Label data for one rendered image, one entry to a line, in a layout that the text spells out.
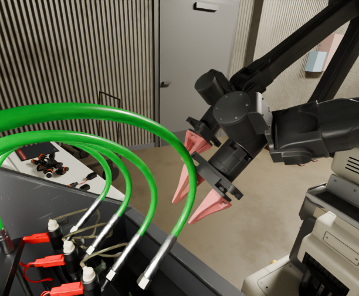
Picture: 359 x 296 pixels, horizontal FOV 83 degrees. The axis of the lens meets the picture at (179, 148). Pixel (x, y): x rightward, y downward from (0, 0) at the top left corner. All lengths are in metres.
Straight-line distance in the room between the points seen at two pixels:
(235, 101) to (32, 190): 0.47
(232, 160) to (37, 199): 0.45
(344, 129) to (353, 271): 0.74
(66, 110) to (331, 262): 0.98
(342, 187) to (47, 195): 0.89
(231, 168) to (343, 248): 0.72
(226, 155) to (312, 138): 0.12
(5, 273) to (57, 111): 0.38
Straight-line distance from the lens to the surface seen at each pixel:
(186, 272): 0.65
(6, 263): 0.53
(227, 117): 0.30
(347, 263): 1.03
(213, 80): 0.50
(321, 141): 0.34
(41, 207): 0.61
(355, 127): 0.34
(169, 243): 0.40
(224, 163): 0.35
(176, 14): 3.23
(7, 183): 0.55
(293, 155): 0.34
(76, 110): 0.19
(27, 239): 0.59
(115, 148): 0.32
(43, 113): 0.18
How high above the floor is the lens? 1.46
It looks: 25 degrees down
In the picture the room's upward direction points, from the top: 3 degrees clockwise
